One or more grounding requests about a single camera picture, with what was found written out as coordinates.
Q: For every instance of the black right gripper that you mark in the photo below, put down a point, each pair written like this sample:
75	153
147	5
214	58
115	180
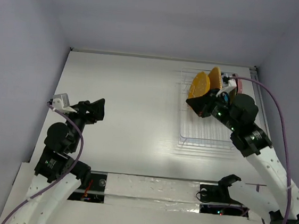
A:
207	104

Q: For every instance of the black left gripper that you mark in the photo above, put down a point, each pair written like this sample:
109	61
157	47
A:
97	107

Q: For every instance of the yellow polka dot plate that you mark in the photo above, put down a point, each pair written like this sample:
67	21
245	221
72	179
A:
199	86

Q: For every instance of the square woven bamboo tray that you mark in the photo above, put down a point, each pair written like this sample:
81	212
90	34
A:
215	78

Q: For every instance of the pink polka dot plate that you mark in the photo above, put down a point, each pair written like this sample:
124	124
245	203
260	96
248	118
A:
239	88

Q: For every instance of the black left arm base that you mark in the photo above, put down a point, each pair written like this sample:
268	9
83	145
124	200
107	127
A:
93	191

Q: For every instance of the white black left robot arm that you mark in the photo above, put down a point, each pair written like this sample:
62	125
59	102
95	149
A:
59	172

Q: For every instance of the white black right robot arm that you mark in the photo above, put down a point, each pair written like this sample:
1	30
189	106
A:
255	146

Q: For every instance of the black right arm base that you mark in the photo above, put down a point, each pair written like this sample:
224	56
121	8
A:
215	200

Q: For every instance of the foil covered front bar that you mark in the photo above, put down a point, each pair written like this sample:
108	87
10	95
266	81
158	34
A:
151	193

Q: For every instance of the white wire dish rack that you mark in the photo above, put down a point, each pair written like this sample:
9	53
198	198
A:
197	135

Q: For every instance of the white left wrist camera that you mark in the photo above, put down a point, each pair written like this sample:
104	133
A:
61	103

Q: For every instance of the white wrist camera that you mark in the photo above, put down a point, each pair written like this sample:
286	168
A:
61	103
227	85

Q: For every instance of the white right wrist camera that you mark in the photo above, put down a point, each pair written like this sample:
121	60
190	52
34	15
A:
227	85

